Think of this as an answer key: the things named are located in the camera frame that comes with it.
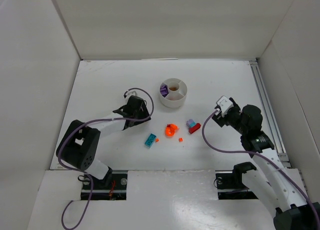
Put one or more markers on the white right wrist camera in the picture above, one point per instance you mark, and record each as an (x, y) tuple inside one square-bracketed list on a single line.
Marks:
[(223, 105)]

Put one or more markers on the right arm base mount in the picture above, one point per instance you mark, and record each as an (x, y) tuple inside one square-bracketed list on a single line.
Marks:
[(229, 183)]

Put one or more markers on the red lego brick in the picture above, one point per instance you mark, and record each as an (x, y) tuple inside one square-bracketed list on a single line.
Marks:
[(194, 128)]

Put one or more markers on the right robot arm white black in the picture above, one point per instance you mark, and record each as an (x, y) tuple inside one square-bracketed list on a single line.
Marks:
[(288, 205)]

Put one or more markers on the purple rounded lego piece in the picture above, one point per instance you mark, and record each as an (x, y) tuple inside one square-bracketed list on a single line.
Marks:
[(164, 92)]

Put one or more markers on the orange round lego piece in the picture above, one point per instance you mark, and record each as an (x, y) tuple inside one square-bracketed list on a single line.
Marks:
[(170, 130)]

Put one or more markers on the teal lego brick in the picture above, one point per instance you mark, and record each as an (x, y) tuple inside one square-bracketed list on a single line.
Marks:
[(150, 140)]

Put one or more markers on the aluminium rail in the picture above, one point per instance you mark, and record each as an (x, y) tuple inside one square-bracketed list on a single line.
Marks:
[(274, 134)]

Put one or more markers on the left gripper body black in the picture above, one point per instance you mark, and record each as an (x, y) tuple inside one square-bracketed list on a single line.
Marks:
[(136, 114)]

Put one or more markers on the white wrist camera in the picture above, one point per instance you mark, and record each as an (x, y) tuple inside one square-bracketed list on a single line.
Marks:
[(129, 93), (223, 105)]

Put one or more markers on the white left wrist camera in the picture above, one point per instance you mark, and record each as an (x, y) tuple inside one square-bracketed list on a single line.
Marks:
[(129, 93)]

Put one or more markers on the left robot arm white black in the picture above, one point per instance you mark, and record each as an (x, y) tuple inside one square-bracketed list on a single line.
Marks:
[(79, 144)]

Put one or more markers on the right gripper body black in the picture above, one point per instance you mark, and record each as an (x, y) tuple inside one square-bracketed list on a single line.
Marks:
[(225, 117)]

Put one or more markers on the white round divided container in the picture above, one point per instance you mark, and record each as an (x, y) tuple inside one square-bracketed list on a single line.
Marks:
[(174, 99)]

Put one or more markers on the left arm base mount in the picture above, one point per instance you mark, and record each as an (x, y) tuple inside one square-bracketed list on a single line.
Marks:
[(114, 188)]

